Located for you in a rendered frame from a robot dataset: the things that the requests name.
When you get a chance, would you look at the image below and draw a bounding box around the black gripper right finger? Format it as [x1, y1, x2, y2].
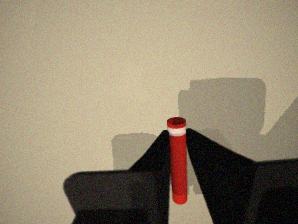
[186, 128, 298, 224]

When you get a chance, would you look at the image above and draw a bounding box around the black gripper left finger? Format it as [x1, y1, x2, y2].
[62, 130, 171, 224]

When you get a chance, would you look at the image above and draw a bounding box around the red peg with white band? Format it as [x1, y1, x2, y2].
[167, 117, 188, 205]

